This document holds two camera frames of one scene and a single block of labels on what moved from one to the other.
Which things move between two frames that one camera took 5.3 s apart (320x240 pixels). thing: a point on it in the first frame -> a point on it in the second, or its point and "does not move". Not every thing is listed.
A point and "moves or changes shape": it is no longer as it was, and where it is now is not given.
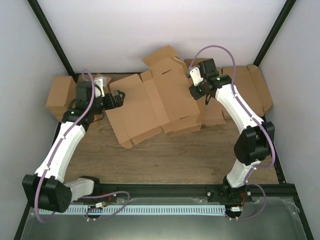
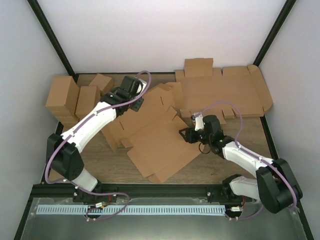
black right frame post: x=274 y=33 does not move
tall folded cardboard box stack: x=63 y=93 does not move
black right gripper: x=200 y=96 -> x=190 y=138
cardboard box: x=161 y=99 moves or changes shape
